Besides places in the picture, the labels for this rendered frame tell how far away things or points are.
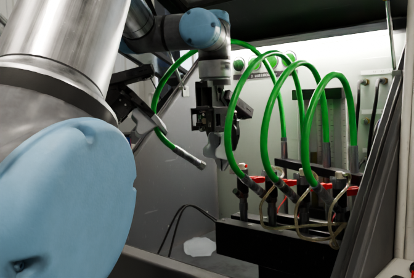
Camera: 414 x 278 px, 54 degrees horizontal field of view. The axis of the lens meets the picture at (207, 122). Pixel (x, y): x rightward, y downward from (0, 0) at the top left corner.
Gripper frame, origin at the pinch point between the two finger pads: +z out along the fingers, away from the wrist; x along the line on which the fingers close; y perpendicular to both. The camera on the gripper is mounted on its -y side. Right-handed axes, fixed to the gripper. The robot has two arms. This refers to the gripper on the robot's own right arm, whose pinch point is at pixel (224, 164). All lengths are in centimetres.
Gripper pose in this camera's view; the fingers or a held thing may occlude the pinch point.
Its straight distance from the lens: 97.1
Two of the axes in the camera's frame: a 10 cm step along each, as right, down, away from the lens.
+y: -6.5, 0.7, -7.6
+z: 0.4, 10.0, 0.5
